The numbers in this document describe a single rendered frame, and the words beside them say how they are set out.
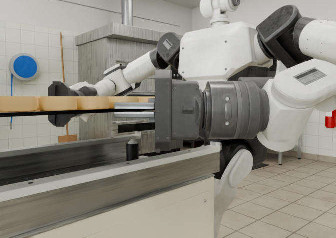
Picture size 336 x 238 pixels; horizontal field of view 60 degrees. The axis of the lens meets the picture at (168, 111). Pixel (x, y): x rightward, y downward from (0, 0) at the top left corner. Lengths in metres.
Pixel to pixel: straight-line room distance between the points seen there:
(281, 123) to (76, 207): 0.32
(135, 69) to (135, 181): 0.72
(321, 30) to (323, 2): 4.60
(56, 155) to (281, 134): 0.52
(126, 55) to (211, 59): 3.58
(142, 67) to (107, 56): 3.11
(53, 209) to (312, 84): 0.40
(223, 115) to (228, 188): 0.53
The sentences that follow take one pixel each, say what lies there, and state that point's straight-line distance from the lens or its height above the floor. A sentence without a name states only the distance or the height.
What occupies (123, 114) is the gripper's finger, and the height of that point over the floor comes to 0.99.
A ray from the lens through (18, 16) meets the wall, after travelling 4.97.
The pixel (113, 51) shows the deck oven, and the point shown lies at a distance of 4.31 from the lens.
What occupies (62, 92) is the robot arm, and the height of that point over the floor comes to 1.03.
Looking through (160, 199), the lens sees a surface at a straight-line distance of 0.56.
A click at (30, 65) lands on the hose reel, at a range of 4.74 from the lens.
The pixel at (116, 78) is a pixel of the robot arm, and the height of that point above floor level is 1.09.
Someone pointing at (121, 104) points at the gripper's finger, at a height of 1.01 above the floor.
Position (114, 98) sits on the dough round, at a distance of 0.47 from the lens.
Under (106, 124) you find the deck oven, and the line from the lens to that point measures 4.25.
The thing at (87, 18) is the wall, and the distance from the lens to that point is 5.37.
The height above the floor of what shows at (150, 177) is 0.87.
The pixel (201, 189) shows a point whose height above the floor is 0.82.
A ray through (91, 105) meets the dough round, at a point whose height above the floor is 1.00.
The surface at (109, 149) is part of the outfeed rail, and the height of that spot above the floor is 0.87.
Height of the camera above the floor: 1.02
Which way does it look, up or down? 3 degrees down
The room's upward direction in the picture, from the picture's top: straight up
